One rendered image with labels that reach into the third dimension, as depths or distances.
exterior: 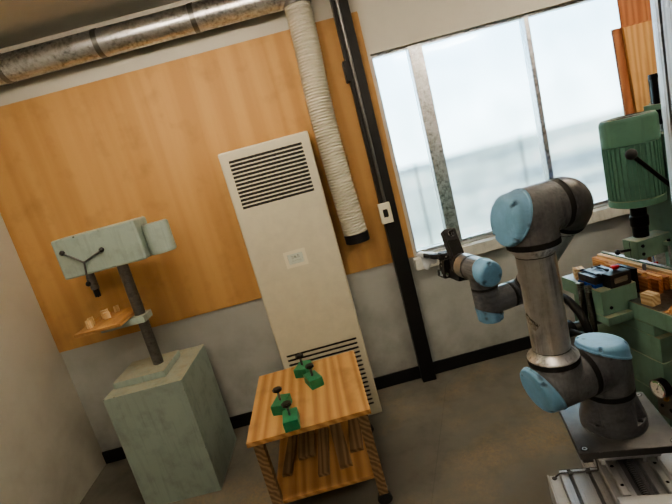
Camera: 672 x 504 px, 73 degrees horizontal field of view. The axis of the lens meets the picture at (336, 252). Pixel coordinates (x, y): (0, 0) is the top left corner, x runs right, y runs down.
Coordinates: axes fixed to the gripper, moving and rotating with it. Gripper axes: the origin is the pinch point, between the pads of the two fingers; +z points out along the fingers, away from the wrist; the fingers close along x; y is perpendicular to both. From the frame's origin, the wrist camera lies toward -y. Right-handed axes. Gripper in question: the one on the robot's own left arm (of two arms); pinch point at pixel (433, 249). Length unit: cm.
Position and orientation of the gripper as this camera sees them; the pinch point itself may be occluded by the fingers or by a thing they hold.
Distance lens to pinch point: 162.4
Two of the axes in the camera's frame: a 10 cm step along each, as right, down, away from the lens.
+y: 1.3, 9.8, 1.7
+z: -2.4, -1.4, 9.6
